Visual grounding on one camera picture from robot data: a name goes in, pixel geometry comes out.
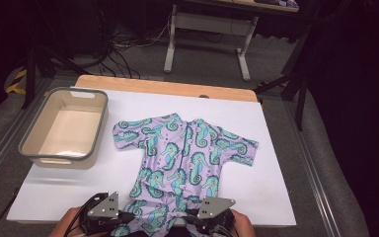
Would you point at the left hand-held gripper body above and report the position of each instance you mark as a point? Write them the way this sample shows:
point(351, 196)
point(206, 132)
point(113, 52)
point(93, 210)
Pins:
point(107, 209)

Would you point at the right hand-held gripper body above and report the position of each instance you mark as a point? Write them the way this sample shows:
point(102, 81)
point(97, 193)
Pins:
point(213, 209)

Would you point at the purple seahorse print swimsuit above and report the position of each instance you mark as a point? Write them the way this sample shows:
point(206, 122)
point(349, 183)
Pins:
point(184, 154)

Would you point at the beige plastic basket grey rim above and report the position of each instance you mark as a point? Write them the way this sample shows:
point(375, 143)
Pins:
point(34, 140)

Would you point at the person's right hand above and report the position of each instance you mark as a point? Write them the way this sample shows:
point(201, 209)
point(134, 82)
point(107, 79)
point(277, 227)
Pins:
point(245, 225)

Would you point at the person's left hand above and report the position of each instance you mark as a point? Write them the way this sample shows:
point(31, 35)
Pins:
point(62, 225)

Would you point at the white board table cover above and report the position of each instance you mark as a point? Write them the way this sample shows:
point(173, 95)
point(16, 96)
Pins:
point(79, 194)

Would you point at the light wooden table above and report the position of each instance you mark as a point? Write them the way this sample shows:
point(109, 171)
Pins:
point(151, 86)

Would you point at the black metal stand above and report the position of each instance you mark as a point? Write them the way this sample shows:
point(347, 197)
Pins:
point(300, 98)
point(30, 75)

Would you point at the yellow black hazard tape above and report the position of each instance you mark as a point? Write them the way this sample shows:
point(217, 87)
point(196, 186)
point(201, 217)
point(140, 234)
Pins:
point(16, 86)

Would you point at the colourful cloth on desk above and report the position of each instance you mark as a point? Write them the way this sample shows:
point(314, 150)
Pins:
point(284, 3)

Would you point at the aluminium floor rail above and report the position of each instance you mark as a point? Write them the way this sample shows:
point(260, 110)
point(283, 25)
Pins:
point(312, 171)
point(10, 141)

